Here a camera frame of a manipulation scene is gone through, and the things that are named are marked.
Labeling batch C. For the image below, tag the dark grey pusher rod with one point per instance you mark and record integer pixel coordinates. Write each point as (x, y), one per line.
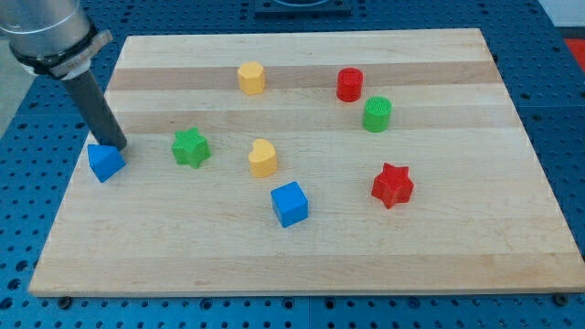
(95, 110)

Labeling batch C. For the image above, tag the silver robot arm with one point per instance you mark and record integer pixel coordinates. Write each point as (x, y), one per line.
(56, 38)

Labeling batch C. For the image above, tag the wooden board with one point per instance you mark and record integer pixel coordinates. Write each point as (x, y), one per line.
(482, 217)

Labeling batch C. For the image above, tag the green star block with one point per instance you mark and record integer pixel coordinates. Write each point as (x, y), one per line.
(190, 148)

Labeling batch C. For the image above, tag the yellow hexagon block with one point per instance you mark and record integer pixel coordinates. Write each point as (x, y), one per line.
(251, 78)

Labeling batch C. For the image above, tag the yellow heart block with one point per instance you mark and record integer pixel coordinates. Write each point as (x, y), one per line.
(263, 159)

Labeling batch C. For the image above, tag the blue cube block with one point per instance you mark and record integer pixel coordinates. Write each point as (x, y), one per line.
(289, 204)

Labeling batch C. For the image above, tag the red cylinder block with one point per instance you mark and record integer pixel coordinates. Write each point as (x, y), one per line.
(349, 84)

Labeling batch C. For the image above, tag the green cylinder block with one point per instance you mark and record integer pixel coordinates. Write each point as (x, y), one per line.
(377, 110)

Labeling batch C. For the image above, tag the red star block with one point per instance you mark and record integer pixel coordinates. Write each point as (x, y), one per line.
(393, 185)

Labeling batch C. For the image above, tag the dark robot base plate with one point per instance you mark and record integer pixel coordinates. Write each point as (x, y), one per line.
(301, 7)

